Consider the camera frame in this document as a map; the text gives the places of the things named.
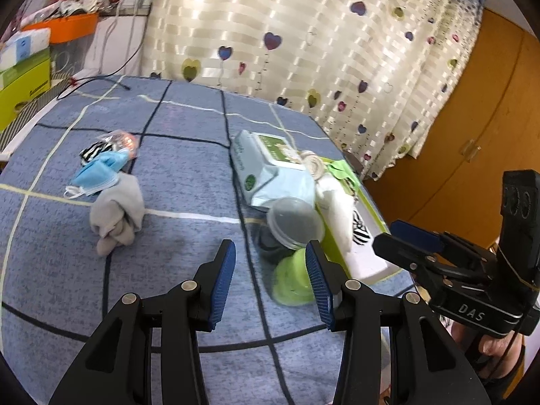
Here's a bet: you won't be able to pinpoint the white box with green rim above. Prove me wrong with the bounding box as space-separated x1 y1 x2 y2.
314 158 401 283

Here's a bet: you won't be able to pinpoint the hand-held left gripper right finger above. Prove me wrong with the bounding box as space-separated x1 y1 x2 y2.
304 240 492 405

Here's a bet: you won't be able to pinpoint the lime green round cup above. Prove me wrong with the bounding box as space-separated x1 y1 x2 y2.
272 248 334 306

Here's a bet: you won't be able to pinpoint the grey cloth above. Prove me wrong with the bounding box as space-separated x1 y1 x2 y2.
89 173 144 257

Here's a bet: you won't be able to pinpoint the person's right hand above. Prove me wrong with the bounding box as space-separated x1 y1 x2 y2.
481 332 527 373

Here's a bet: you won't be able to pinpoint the zebra striped cloth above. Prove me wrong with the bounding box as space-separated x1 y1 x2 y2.
80 139 116 165
352 211 374 245

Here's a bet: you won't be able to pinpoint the white cables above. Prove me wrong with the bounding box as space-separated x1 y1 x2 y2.
101 0 146 77

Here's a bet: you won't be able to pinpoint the heart print curtain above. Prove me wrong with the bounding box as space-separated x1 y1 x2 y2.
141 0 486 182

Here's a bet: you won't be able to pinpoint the lime green cardboard box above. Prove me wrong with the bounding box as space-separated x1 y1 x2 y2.
0 48 52 131

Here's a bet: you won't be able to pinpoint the beige coiled roll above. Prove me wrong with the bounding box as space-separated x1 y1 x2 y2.
300 151 326 180

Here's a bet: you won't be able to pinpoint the white cloth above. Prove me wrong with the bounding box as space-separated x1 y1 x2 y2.
316 175 359 254

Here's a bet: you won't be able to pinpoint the wardrobe door handle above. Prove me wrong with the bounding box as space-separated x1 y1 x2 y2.
460 139 482 161

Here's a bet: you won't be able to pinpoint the clear plastic wrapper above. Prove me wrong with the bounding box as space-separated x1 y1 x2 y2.
99 131 139 161

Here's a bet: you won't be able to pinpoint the wooden wardrobe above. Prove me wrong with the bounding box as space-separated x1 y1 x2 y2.
363 6 540 254

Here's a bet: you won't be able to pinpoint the green towel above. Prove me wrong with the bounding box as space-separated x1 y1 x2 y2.
327 161 361 190

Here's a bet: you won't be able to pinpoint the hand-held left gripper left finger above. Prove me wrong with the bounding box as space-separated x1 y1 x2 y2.
48 239 237 405

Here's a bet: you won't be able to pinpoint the blue face mask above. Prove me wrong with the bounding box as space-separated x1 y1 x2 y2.
64 152 129 198

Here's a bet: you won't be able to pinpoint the black cable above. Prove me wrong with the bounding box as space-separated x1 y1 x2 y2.
57 75 131 100

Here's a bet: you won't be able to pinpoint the blue checked bed sheet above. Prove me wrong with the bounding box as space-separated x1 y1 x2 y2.
0 75 423 405

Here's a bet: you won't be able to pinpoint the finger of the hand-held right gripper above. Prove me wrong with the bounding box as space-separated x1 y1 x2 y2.
390 219 458 254
372 232 450 281

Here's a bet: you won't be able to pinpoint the orange lidded storage bin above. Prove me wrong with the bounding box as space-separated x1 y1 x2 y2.
21 12 100 45

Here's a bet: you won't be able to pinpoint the blue and white box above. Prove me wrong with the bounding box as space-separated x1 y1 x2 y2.
0 27 52 72

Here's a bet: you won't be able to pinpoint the wet wipes pack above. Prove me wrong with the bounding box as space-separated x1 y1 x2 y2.
230 130 317 212

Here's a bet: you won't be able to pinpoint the clear round plastic container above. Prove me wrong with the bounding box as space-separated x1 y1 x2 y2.
257 197 325 262

